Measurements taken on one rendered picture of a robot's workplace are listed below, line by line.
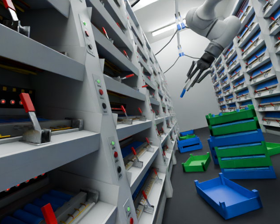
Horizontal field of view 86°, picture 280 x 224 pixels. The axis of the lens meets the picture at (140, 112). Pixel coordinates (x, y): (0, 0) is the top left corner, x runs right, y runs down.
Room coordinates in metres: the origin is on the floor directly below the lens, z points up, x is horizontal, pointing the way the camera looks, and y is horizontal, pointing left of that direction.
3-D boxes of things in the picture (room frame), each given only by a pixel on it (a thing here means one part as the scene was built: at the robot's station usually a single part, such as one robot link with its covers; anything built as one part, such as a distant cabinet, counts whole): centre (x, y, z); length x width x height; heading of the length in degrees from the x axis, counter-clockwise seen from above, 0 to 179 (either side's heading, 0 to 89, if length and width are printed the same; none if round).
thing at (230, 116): (1.15, -0.65, 0.44); 0.30 x 0.20 x 0.08; 59
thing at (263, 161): (1.15, -0.65, 0.12); 0.30 x 0.20 x 0.08; 59
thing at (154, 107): (1.82, -0.17, 0.87); 0.20 x 0.09 x 1.74; 75
